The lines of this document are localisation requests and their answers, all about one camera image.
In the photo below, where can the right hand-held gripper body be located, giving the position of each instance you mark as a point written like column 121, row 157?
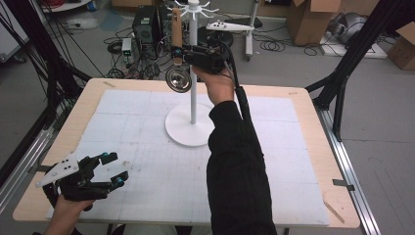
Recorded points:
column 205, row 58

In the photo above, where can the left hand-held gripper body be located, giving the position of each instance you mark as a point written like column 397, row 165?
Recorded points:
column 78, row 189

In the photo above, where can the white hook stand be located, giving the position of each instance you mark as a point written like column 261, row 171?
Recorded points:
column 193, row 111

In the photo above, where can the person's left hand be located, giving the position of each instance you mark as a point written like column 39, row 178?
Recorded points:
column 67, row 215

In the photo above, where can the person's right hand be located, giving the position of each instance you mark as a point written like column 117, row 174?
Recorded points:
column 218, row 86

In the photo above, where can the black round stool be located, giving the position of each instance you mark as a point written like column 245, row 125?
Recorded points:
column 204, row 36

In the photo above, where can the black computer tower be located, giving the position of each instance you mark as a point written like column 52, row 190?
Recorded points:
column 166, row 31
column 145, row 26

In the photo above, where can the white grid mat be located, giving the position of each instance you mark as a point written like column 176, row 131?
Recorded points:
column 156, row 189

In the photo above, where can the black tape clip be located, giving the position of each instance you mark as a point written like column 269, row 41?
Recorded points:
column 37, row 169
column 342, row 184

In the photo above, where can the small silver power unit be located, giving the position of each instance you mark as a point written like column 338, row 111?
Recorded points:
column 127, row 47

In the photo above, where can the flat black device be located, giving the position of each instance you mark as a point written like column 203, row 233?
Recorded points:
column 241, row 20

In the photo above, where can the large open cardboard box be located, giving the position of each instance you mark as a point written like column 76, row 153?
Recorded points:
column 313, row 23

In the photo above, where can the white round table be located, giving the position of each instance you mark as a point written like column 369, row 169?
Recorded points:
column 65, row 5

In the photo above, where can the grey round appliance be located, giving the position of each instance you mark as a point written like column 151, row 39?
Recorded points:
column 350, row 26

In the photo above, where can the small cardboard box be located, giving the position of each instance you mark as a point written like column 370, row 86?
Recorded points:
column 404, row 49

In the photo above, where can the thin wooden strip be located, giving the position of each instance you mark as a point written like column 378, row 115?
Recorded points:
column 334, row 211

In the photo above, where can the white metal stand post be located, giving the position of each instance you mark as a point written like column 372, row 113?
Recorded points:
column 250, row 42

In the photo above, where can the aluminium rail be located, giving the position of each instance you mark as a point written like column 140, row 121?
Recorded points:
column 23, row 173
column 349, row 163

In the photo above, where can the black metal frame stand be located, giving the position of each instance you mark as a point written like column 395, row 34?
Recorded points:
column 355, row 55
column 49, row 65

